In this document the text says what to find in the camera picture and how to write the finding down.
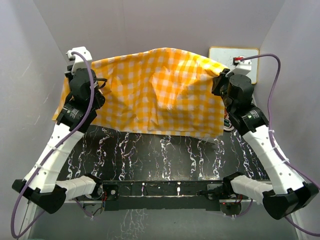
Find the yellow checkered tablecloth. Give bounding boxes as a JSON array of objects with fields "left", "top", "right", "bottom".
[{"left": 51, "top": 46, "right": 230, "bottom": 140}]

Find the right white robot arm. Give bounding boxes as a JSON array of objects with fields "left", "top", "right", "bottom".
[{"left": 211, "top": 69, "right": 319, "bottom": 220}]

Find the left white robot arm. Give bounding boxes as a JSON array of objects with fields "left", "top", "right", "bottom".
[{"left": 12, "top": 68, "right": 105, "bottom": 214}]

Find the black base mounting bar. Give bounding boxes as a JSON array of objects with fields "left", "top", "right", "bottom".
[{"left": 74, "top": 180, "right": 251, "bottom": 212}]

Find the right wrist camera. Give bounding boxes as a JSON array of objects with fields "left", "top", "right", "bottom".
[{"left": 226, "top": 56, "right": 252, "bottom": 77}]

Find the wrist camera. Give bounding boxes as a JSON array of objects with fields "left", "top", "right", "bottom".
[
  {"left": 66, "top": 46, "right": 93, "bottom": 75},
  {"left": 226, "top": 56, "right": 252, "bottom": 77}
]

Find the small whiteboard yellow frame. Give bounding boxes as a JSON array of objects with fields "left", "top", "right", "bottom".
[{"left": 208, "top": 46, "right": 260, "bottom": 85}]

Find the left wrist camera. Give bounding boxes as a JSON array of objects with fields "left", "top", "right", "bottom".
[{"left": 66, "top": 46, "right": 93, "bottom": 75}]

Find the aluminium frame rail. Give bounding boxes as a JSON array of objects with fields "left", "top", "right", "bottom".
[{"left": 17, "top": 197, "right": 308, "bottom": 240}]

